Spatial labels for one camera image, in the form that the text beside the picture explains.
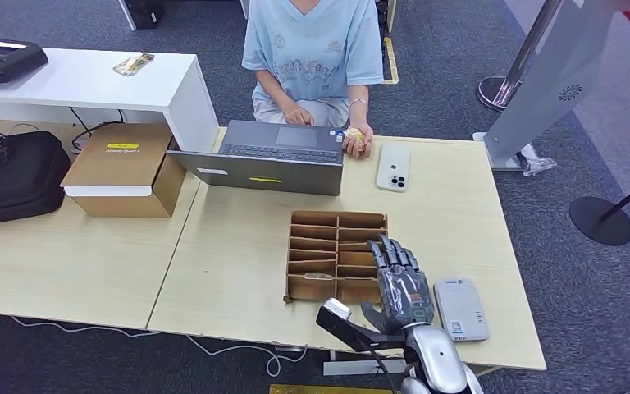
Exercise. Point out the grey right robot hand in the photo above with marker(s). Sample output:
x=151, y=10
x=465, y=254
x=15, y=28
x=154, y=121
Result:
x=404, y=296

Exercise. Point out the person's left hand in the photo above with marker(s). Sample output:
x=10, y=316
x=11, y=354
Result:
x=361, y=148

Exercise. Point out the person's right hand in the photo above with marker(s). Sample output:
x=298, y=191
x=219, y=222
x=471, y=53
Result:
x=297, y=115

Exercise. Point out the person's left forearm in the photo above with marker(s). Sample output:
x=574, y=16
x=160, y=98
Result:
x=357, y=113

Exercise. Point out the person's right forearm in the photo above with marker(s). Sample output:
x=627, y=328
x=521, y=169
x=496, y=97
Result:
x=271, y=89

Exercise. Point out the pale grey card reader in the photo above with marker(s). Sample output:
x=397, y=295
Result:
x=460, y=307

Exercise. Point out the person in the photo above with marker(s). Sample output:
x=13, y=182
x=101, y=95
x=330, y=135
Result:
x=312, y=46

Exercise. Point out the room key card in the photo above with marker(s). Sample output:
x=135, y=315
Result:
x=317, y=276

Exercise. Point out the brown cardboard card organizer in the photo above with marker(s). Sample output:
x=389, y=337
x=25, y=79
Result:
x=315, y=255

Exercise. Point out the printed card stack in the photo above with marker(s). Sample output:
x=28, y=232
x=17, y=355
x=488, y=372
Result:
x=134, y=64

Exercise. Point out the white smartphone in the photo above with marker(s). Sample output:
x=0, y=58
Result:
x=393, y=166

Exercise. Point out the grey open laptop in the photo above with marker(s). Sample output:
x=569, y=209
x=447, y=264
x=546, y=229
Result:
x=255, y=174

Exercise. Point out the yellow floor tape outline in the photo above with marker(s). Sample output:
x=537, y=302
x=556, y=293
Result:
x=391, y=60

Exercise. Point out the yellow floor tape strip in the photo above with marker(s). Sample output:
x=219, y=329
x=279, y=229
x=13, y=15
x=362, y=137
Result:
x=320, y=390

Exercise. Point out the black wheeled stand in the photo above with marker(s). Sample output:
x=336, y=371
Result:
x=382, y=6

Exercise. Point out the clear plastic wrap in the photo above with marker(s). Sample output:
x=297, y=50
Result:
x=538, y=163

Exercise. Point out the brown cardboard box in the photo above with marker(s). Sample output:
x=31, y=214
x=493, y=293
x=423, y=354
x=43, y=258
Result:
x=121, y=162

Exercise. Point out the grey kiosk panel stand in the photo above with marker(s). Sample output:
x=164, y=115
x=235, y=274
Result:
x=565, y=65

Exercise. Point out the white side shelf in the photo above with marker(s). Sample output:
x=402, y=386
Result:
x=76, y=80

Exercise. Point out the black soft carry bag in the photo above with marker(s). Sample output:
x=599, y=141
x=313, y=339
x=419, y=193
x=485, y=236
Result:
x=16, y=178

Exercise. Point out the black desktop device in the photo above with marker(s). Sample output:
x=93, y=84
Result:
x=6, y=59

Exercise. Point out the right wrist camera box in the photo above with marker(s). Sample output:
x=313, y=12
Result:
x=342, y=329

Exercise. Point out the white table bracket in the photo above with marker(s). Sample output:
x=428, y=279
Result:
x=347, y=368

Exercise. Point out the chrome stanchion post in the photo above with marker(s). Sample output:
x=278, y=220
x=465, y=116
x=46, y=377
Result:
x=497, y=92

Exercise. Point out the black cabinet white frame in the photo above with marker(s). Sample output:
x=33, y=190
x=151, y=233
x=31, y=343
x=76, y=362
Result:
x=144, y=11

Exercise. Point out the black stanchion post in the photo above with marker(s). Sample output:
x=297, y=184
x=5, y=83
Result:
x=601, y=222

